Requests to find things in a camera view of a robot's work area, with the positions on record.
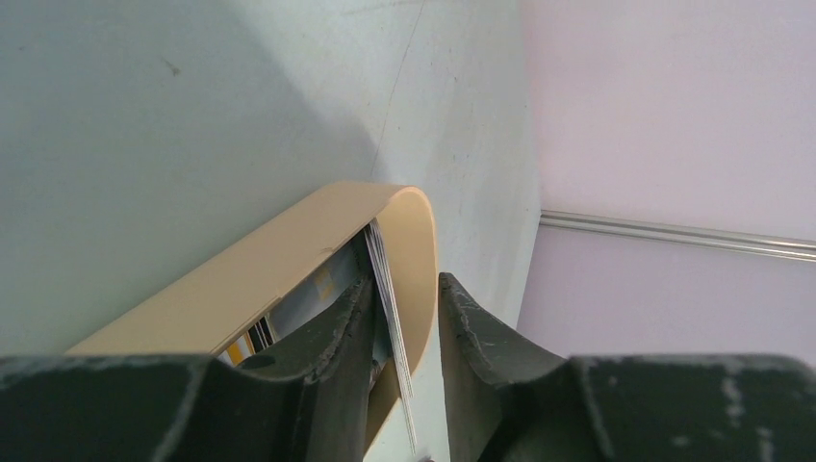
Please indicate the oval wooden tray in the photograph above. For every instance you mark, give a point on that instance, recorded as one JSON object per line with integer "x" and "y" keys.
{"x": 210, "y": 307}

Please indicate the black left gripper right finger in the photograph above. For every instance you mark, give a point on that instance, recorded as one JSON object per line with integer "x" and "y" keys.
{"x": 508, "y": 399}

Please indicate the left aluminium corner post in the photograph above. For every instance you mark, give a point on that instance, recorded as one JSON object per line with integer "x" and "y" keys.
{"x": 769, "y": 246}

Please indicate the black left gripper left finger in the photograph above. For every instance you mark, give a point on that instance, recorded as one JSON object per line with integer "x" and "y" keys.
{"x": 302, "y": 399}

